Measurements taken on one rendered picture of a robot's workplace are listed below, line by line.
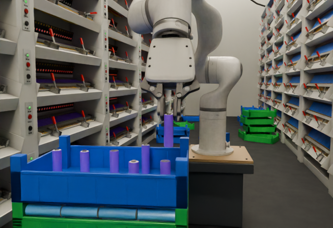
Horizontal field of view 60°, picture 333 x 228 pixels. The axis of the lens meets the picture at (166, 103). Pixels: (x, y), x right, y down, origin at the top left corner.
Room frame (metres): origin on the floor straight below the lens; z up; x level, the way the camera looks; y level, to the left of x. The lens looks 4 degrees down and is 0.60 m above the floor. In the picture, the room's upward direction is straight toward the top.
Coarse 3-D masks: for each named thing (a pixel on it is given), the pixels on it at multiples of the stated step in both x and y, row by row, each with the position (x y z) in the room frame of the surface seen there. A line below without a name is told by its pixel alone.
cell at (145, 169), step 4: (144, 144) 0.62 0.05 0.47; (148, 144) 0.63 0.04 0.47; (144, 148) 0.62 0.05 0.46; (148, 148) 0.62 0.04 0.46; (144, 152) 0.62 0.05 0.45; (148, 152) 0.62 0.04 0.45; (144, 156) 0.62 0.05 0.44; (148, 156) 0.62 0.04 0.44; (144, 160) 0.62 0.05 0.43; (148, 160) 0.62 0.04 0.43; (144, 164) 0.62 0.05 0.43; (148, 164) 0.62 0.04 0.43; (144, 168) 0.62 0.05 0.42; (148, 168) 0.62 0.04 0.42; (144, 172) 0.62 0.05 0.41; (148, 172) 0.62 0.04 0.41
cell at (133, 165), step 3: (129, 162) 0.49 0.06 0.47; (132, 162) 0.49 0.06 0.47; (135, 162) 0.49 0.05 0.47; (138, 162) 0.49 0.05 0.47; (129, 165) 0.49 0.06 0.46; (132, 165) 0.48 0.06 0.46; (135, 165) 0.48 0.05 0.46; (138, 165) 0.49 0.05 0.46; (129, 168) 0.49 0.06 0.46; (132, 168) 0.48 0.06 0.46; (135, 168) 0.48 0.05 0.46; (138, 168) 0.49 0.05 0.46; (129, 171) 0.49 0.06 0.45; (132, 171) 0.48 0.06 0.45; (135, 171) 0.48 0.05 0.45; (138, 171) 0.49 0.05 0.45
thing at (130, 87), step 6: (114, 72) 2.33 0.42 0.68; (114, 78) 2.35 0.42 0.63; (120, 78) 2.41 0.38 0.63; (126, 78) 2.21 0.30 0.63; (114, 84) 2.06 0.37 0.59; (120, 84) 2.18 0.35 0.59; (126, 84) 2.20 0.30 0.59; (132, 84) 2.38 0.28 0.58; (138, 84) 2.38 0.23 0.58; (114, 90) 1.88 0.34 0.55; (120, 90) 1.99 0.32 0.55; (126, 90) 2.12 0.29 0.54; (132, 90) 2.25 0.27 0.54; (114, 96) 1.92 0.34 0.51
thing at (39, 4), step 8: (40, 0) 1.15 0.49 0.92; (40, 8) 1.16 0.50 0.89; (48, 8) 1.21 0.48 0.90; (56, 8) 1.26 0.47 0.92; (64, 8) 1.31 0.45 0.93; (56, 16) 1.48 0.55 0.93; (64, 16) 1.33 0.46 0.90; (72, 16) 1.39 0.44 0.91; (80, 16) 1.46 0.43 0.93; (96, 16) 1.70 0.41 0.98; (80, 24) 1.48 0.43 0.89; (88, 24) 1.55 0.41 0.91; (96, 24) 1.64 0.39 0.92
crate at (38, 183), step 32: (32, 160) 0.54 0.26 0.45; (64, 160) 0.66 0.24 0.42; (96, 160) 0.67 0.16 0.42; (128, 160) 0.66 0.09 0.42; (160, 160) 0.65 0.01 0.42; (32, 192) 0.48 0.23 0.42; (64, 192) 0.47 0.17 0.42; (96, 192) 0.46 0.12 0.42; (128, 192) 0.46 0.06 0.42; (160, 192) 0.46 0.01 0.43
